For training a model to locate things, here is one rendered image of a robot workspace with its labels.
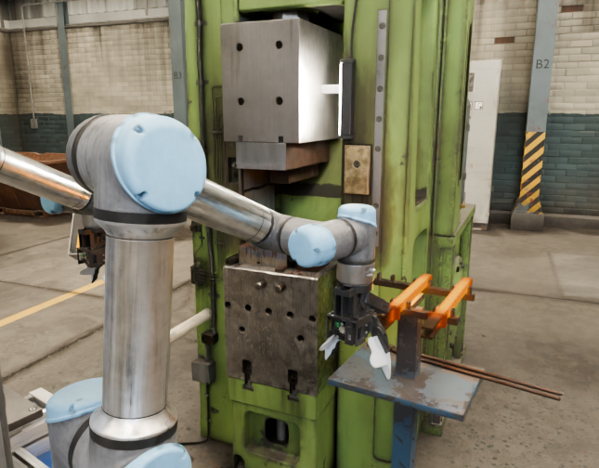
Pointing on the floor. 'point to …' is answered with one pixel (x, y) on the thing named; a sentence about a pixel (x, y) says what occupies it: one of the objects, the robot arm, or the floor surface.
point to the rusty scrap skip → (5, 202)
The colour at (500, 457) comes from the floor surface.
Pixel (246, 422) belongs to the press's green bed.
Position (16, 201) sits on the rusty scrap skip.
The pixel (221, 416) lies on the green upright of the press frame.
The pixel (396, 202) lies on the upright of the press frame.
